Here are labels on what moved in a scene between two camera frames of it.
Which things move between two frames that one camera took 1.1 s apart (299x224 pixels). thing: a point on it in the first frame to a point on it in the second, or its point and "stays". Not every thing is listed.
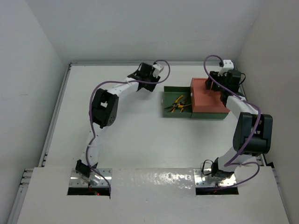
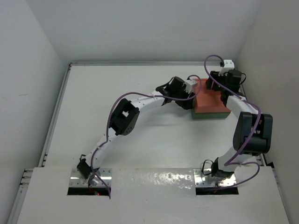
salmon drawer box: (203, 101) stays
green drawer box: (209, 115) stays
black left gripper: (151, 87) to (185, 104)
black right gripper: (208, 85) stays
